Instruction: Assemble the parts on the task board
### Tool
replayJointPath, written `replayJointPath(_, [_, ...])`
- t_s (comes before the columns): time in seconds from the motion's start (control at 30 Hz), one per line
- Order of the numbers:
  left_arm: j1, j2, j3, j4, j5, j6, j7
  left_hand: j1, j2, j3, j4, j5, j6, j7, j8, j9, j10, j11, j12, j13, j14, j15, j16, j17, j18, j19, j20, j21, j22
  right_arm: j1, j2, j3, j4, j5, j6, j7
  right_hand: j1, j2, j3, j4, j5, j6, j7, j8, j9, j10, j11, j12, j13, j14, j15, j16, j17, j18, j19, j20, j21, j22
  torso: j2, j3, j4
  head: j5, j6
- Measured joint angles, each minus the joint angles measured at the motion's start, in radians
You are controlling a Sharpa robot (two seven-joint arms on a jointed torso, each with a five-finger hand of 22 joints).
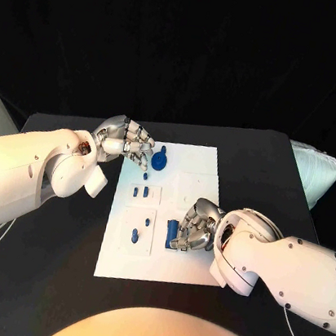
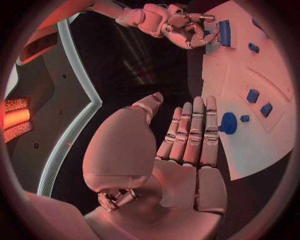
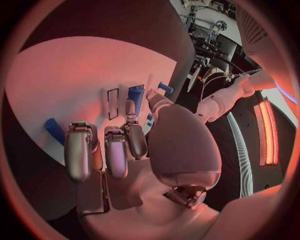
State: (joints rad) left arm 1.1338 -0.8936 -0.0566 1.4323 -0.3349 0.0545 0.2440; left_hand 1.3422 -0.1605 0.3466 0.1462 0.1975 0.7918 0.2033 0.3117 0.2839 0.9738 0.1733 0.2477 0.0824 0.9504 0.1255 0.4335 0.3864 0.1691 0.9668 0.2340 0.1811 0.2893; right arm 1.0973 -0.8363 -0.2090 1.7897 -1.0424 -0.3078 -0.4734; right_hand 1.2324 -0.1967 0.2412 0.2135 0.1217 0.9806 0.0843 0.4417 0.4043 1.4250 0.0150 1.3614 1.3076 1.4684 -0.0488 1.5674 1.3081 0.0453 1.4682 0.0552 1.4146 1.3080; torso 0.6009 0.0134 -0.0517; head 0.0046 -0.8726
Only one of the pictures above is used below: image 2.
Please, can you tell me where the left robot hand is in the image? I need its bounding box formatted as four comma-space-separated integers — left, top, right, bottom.
81, 92, 229, 240

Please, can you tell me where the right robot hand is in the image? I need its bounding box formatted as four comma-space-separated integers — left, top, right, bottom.
163, 12, 220, 50

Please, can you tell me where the white task board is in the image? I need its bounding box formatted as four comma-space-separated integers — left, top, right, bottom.
201, 1, 297, 182

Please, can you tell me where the blue long cylinder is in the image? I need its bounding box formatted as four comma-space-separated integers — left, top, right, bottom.
217, 20, 232, 48

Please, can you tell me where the blue plug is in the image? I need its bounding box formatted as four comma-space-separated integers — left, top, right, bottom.
248, 42, 260, 54

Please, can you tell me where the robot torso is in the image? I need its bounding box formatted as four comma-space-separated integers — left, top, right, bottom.
4, 13, 104, 198

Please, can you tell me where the blue block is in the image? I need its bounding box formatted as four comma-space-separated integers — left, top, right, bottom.
245, 89, 260, 104
259, 102, 274, 119

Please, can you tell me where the blue gear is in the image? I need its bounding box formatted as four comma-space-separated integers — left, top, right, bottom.
218, 112, 239, 135

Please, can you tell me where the glowing light bar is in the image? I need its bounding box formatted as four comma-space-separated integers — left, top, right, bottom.
2, 96, 35, 144

